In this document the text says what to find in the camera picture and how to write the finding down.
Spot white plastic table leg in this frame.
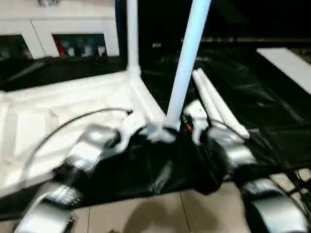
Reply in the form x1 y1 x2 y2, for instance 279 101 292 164
126 0 142 77
191 69 234 132
165 0 212 129
197 68 250 139

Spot white plastic table top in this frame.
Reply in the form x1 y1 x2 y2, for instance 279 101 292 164
0 67 175 192

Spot black mat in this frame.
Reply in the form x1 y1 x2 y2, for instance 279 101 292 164
0 48 311 207

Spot black case with yellow label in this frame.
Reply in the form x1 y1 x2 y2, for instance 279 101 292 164
119 0 190 56

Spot silver metal bar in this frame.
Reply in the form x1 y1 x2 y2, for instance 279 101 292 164
182 37 311 44

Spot white flat board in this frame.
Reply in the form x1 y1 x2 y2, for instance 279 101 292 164
256 48 311 94

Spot red fire extinguisher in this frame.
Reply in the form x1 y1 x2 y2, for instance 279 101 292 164
58 40 68 58

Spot white cabinet with windows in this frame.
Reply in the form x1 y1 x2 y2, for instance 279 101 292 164
0 0 121 59

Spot small silver grey object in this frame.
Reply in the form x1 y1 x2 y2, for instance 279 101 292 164
37 0 60 7

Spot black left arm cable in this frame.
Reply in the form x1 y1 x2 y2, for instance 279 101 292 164
24 108 133 170

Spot black floor cables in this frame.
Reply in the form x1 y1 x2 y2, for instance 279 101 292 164
290 169 311 212

